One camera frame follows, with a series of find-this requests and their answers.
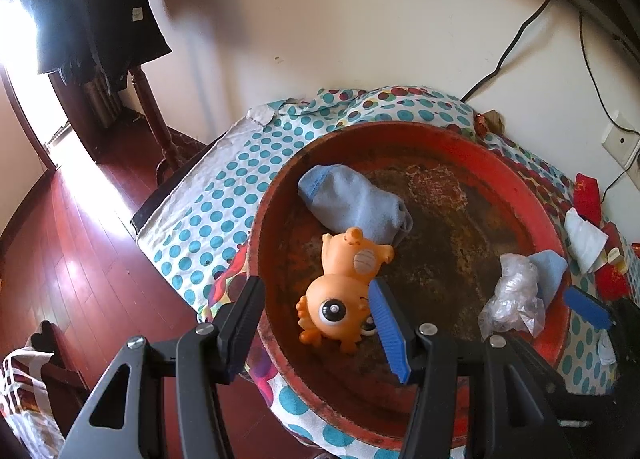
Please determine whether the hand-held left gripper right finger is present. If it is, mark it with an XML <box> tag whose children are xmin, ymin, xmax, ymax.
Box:
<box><xmin>369</xmin><ymin>278</ymin><xmax>592</xmax><ymax>459</ymax></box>

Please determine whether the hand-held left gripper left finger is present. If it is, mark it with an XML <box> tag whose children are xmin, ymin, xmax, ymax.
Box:
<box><xmin>59</xmin><ymin>276</ymin><xmax>266</xmax><ymax>459</ymax></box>

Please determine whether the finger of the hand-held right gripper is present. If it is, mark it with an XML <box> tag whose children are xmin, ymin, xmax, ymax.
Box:
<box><xmin>562</xmin><ymin>286</ymin><xmax>617</xmax><ymax>329</ymax></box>

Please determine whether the light blue sock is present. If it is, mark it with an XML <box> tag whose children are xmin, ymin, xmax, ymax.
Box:
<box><xmin>529</xmin><ymin>249</ymin><xmax>569</xmax><ymax>304</ymax></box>
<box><xmin>298</xmin><ymin>164</ymin><xmax>415</xmax><ymax>247</ymax></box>

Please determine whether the white sock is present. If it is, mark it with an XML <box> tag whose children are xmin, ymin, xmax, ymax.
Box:
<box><xmin>564</xmin><ymin>208</ymin><xmax>610</xmax><ymax>276</ymax></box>

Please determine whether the orange cartoon toy figure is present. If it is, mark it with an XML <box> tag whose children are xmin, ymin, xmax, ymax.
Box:
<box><xmin>296</xmin><ymin>226</ymin><xmax>396</xmax><ymax>355</ymax></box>

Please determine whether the clear plastic bag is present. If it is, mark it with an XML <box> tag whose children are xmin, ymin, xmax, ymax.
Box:
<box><xmin>477</xmin><ymin>253</ymin><xmax>546</xmax><ymax>341</ymax></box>

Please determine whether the round red metal tray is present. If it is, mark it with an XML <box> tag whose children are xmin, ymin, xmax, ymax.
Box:
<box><xmin>247</xmin><ymin>122</ymin><xmax>574</xmax><ymax>451</ymax></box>

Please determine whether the small red embroidered sock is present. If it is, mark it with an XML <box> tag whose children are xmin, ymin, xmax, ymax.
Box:
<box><xmin>572</xmin><ymin>172</ymin><xmax>604</xmax><ymax>222</ymax></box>

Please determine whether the polka dot tablecloth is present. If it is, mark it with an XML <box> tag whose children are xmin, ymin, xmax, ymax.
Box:
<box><xmin>137</xmin><ymin>84</ymin><xmax>640</xmax><ymax>459</ymax></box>

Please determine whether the checked bag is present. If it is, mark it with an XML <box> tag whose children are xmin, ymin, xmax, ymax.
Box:
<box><xmin>0</xmin><ymin>321</ymin><xmax>91</xmax><ymax>459</ymax></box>

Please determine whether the wooden coat stand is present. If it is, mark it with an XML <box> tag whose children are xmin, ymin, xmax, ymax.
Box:
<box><xmin>129</xmin><ymin>64</ymin><xmax>211</xmax><ymax>185</ymax></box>

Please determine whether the dark hanging coat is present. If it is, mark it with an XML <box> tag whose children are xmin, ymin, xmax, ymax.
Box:
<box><xmin>20</xmin><ymin>0</ymin><xmax>174</xmax><ymax>86</ymax></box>

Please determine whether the thin black adapter cable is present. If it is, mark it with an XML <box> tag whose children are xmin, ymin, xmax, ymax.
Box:
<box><xmin>600</xmin><ymin>148</ymin><xmax>640</xmax><ymax>204</ymax></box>

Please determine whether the white wall socket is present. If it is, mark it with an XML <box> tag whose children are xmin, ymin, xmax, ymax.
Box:
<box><xmin>600</xmin><ymin>110</ymin><xmax>640</xmax><ymax>171</ymax></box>

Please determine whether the thick black cable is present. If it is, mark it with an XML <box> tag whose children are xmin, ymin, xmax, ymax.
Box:
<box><xmin>460</xmin><ymin>0</ymin><xmax>558</xmax><ymax>102</ymax></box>

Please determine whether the wall radiator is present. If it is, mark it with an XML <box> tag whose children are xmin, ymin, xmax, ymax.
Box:
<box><xmin>81</xmin><ymin>78</ymin><xmax>124</xmax><ymax>129</ymax></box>

